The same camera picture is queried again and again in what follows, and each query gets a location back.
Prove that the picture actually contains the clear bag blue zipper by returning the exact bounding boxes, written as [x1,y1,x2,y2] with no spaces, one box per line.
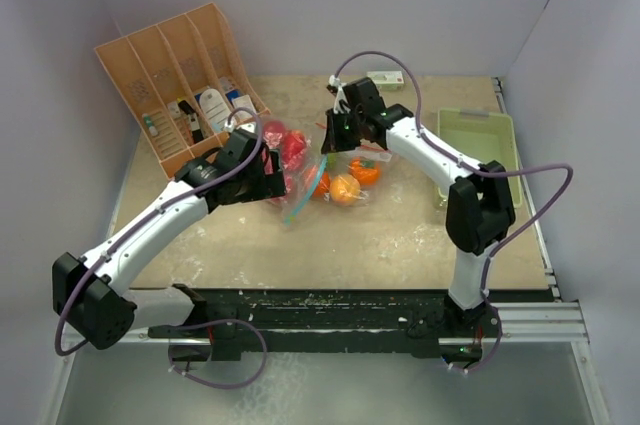
[261,115,331,225]

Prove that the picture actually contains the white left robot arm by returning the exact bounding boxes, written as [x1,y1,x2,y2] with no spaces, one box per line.
[52,123,286,356]

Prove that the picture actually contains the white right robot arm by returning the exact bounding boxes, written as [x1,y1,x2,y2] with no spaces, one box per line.
[321,76,515,336]

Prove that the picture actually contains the clear bag red zipper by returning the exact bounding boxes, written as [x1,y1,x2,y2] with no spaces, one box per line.
[306,143,394,207]

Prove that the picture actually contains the fake orange persimmon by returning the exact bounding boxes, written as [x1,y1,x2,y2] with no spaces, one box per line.
[349,158,381,187]

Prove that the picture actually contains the red fake pepper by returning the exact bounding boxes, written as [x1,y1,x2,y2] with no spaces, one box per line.
[281,130,307,171]

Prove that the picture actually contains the red fake apple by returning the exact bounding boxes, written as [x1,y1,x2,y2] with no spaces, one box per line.
[263,120,287,149]

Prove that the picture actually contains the fake yellow orange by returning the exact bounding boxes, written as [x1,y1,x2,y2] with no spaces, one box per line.
[329,174,361,206]

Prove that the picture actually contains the small green white box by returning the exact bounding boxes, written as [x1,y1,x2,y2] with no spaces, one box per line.
[366,71,405,91]

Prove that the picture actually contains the white blue card pack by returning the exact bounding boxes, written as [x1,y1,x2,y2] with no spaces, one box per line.
[197,88,235,133]

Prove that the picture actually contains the pink desk organizer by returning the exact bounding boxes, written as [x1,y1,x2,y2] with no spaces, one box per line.
[95,3,270,177]

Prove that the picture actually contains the green perforated basket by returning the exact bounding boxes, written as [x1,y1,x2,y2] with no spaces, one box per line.
[432,107,524,211]

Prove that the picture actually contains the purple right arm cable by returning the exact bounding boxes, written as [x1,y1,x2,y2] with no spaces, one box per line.
[329,50,574,376]

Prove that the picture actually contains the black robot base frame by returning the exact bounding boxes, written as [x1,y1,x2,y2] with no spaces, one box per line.
[149,288,501,363]

